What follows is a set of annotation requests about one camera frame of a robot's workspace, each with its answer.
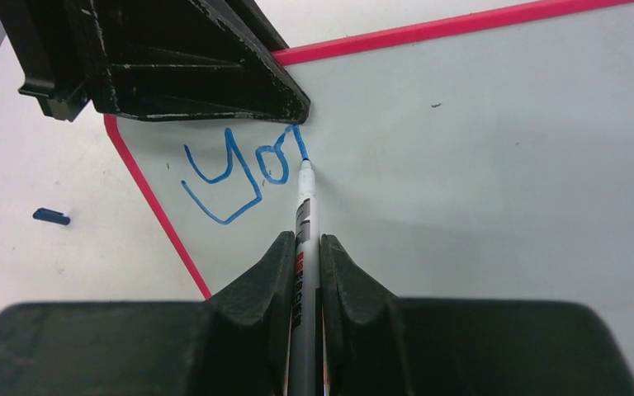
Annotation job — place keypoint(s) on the white whiteboard marker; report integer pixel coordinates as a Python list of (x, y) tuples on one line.
[(304, 378)]

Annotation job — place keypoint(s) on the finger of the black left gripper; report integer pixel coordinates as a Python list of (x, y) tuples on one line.
[(240, 27)]

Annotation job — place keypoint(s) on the blue marker cap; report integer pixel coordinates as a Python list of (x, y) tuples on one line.
[(51, 216)]

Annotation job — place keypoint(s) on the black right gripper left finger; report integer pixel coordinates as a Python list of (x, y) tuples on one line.
[(234, 343)]

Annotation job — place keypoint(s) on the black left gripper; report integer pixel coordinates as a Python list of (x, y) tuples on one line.
[(143, 60)]

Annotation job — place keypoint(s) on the pink framed whiteboard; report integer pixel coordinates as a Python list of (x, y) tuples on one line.
[(481, 156)]

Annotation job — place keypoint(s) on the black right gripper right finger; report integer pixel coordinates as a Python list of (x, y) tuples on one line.
[(377, 343)]

